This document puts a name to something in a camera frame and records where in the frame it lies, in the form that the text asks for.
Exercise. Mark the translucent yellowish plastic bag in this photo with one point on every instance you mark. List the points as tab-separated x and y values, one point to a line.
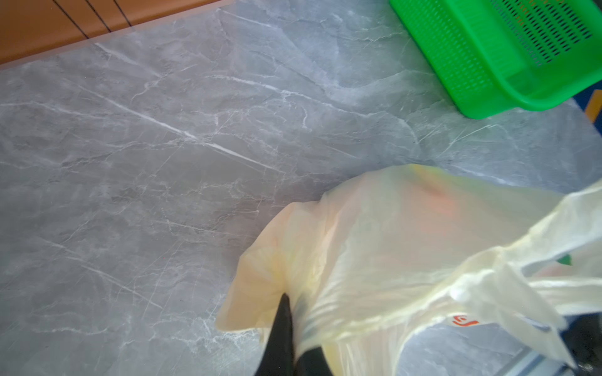
389	253

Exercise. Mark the green plastic basket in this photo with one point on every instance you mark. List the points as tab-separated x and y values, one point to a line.
495	56

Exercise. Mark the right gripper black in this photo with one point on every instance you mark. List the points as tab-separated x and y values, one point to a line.
583	340

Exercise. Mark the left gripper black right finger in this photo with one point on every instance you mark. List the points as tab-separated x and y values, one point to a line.
313	363

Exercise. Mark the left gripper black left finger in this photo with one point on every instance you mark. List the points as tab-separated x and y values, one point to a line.
278	358

